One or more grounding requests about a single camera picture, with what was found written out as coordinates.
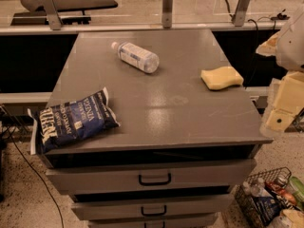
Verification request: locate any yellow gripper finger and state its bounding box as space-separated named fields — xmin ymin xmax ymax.
xmin=256 ymin=32 xmax=279 ymax=57

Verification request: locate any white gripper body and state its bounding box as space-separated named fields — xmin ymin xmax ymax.
xmin=260 ymin=71 xmax=304 ymax=137

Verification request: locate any clear plastic water bottle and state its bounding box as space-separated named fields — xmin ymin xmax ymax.
xmin=111 ymin=42 xmax=160 ymax=74

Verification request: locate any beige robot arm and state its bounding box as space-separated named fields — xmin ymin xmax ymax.
xmin=256 ymin=4 xmax=304 ymax=138

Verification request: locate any green bottle in basket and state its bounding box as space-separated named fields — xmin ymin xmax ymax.
xmin=286 ymin=176 xmax=304 ymax=208

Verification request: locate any water bottle in basket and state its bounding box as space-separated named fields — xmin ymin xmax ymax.
xmin=242 ymin=178 xmax=271 ymax=198

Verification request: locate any yellow sponge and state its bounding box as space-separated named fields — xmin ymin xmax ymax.
xmin=200 ymin=66 xmax=244 ymax=90

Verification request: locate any red packet in basket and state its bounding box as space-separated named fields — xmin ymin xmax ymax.
xmin=265 ymin=181 xmax=296 ymax=205

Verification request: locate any top grey drawer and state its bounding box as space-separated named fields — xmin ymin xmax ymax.
xmin=47 ymin=159 xmax=257 ymax=195

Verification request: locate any grey drawer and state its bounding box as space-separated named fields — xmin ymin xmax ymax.
xmin=71 ymin=194 xmax=234 ymax=220
xmin=88 ymin=213 xmax=218 ymax=228
xmin=47 ymin=159 xmax=257 ymax=195

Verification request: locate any grey drawer cabinet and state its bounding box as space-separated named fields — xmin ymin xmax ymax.
xmin=40 ymin=28 xmax=275 ymax=228

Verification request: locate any blue bag in basket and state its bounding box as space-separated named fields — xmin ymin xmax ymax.
xmin=253 ymin=197 xmax=280 ymax=225

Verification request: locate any middle grey drawer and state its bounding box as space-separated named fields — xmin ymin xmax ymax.
xmin=71 ymin=194 xmax=234 ymax=220

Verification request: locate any bottom grey drawer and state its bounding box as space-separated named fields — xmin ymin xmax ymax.
xmin=88 ymin=213 xmax=218 ymax=228

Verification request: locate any blue chip bag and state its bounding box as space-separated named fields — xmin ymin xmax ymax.
xmin=28 ymin=87 xmax=120 ymax=155

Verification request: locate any black cable on rail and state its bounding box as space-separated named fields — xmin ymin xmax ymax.
xmin=221 ymin=0 xmax=291 ymax=88

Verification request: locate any right metal bracket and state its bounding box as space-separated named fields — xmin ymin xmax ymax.
xmin=232 ymin=0 xmax=251 ymax=27

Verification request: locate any metal bracket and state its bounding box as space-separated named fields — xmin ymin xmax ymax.
xmin=161 ymin=0 xmax=173 ymax=29
xmin=39 ymin=0 xmax=62 ymax=30
xmin=232 ymin=0 xmax=251 ymax=27

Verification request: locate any wire basket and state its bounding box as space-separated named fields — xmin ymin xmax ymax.
xmin=235 ymin=167 xmax=291 ymax=228

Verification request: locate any middle metal bracket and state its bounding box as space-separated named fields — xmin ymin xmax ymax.
xmin=161 ymin=0 xmax=173 ymax=29

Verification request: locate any left metal bracket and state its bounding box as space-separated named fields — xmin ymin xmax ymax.
xmin=39 ymin=0 xmax=62 ymax=30

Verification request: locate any black floor cable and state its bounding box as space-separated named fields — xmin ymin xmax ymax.
xmin=0 ymin=104 xmax=66 ymax=228

